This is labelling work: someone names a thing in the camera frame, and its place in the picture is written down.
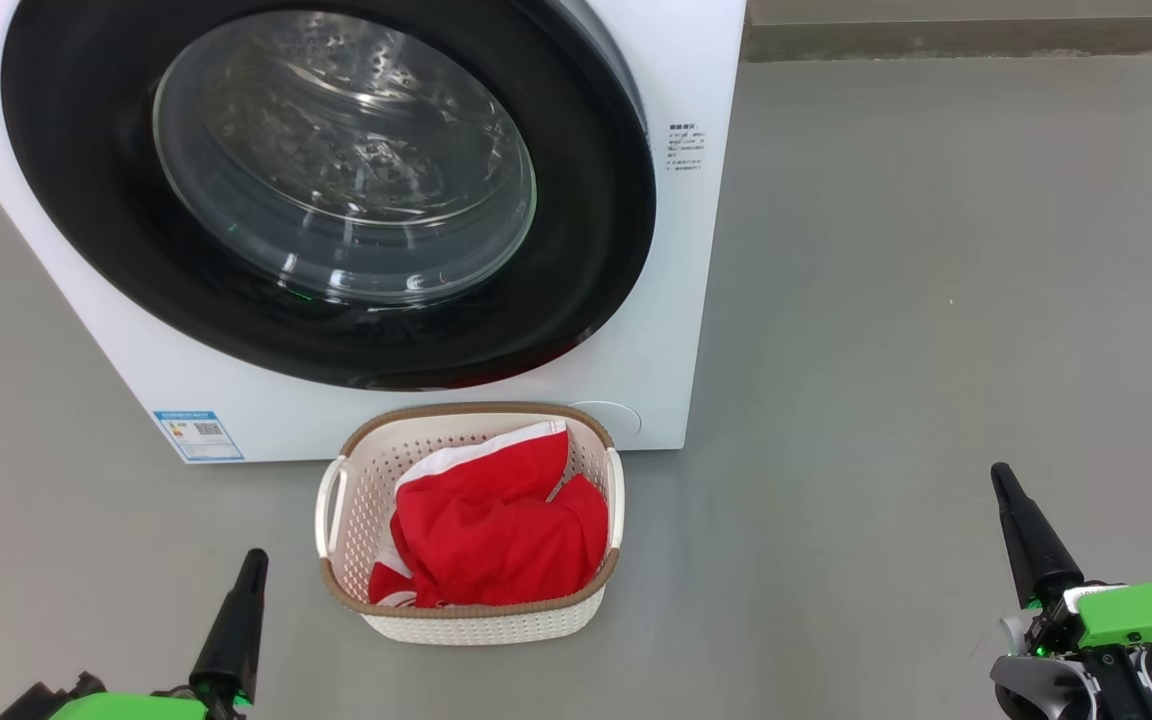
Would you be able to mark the blue energy label sticker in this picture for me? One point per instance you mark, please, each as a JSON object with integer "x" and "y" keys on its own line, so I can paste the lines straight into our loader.
{"x": 198, "y": 437}

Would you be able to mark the cream laundry basket brown rim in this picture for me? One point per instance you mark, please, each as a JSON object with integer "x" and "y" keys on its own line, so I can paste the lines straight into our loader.
{"x": 476, "y": 625}

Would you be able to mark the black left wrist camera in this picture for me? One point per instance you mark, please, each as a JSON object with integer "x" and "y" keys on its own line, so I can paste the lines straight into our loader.
{"x": 31, "y": 702}

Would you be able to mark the black round washer door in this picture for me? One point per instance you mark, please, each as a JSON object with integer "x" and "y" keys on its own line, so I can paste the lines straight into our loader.
{"x": 86, "y": 250}

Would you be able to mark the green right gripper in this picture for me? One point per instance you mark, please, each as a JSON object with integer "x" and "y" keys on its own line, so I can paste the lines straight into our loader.
{"x": 1146, "y": 612}

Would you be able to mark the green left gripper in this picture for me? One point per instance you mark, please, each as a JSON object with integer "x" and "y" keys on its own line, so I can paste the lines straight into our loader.
{"x": 126, "y": 708}

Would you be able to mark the red and white garment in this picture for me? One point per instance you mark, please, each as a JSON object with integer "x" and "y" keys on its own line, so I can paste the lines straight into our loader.
{"x": 496, "y": 540}

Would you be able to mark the white front-load washing machine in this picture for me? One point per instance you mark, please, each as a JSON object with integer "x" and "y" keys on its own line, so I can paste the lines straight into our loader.
{"x": 696, "y": 300}

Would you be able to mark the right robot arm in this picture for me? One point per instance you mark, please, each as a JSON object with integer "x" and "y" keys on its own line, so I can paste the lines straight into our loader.
{"x": 1036, "y": 685}

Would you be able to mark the round drain filter cover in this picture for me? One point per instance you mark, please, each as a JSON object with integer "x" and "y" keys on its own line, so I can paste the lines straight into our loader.
{"x": 616, "y": 415}

